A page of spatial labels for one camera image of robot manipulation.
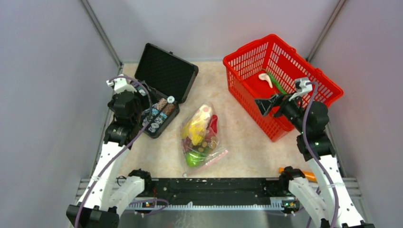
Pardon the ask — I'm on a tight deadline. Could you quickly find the white dealer chip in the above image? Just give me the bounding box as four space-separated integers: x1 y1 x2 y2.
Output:
166 96 175 104

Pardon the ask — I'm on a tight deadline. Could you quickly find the clear zip top bag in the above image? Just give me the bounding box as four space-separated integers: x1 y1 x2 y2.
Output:
179 103 229 178

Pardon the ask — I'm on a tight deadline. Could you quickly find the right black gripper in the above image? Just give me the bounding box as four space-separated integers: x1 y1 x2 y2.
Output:
254 90 308 134

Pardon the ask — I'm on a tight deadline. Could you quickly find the red toy grape bunch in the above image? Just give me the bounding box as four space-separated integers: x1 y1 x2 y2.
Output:
182 137 193 153

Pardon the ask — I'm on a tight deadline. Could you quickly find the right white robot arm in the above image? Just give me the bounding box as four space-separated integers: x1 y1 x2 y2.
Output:
254 77 374 228

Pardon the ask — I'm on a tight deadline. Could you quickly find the black poker chip case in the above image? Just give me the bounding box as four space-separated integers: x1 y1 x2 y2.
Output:
134 43 199 139

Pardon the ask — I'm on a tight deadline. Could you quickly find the green toy chili pepper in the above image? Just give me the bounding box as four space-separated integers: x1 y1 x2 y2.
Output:
262 68 287 95

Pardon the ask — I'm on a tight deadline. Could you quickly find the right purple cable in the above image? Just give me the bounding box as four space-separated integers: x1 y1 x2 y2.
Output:
301 81 340 228

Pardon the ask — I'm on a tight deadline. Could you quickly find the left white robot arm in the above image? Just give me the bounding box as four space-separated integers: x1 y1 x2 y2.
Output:
66 74 153 228

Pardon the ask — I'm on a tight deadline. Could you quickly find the green toy apple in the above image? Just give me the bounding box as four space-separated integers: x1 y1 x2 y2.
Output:
185 151 206 167

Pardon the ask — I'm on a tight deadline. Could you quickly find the brown toy grape bunch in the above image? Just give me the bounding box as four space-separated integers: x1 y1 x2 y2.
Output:
196 136 218 155

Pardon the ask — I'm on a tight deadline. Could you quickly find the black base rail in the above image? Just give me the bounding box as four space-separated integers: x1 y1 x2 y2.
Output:
137 178 300 210

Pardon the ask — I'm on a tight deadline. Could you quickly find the yellow toy cabbage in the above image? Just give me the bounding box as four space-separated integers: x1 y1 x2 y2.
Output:
180 104 213 145

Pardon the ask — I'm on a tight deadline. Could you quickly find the red toy chili pepper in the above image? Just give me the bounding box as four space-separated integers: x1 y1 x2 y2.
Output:
209 114 218 134

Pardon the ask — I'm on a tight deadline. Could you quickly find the red plastic basket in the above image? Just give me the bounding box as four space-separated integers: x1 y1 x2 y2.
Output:
223 34 344 142

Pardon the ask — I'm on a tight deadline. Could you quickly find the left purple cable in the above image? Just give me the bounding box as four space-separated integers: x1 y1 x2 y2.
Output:
73 75 171 228

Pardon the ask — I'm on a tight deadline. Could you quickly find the purple cable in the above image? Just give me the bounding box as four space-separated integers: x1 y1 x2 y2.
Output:
301 81 340 228
73 75 171 228

